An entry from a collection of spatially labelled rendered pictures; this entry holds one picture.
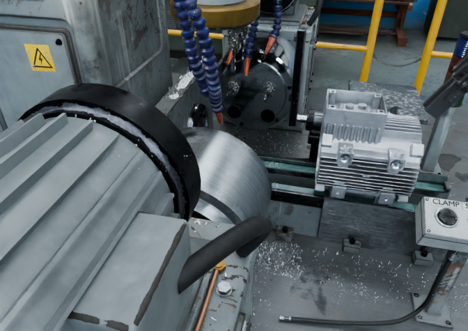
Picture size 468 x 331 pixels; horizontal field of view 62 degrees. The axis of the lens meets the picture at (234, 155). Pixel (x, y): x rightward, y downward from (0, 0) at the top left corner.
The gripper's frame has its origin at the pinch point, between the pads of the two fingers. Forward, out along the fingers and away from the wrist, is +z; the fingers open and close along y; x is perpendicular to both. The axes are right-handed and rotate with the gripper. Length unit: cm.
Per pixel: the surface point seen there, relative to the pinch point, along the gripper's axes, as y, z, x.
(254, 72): -26.4, 28.4, -30.5
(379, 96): -9.1, 9.2, -5.9
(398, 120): -5.9, 10.1, -0.4
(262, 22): -53, 25, -36
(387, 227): 2.2, 29.1, 13.1
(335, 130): -0.4, 17.6, -10.9
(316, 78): -294, 118, 36
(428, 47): -223, 27, 71
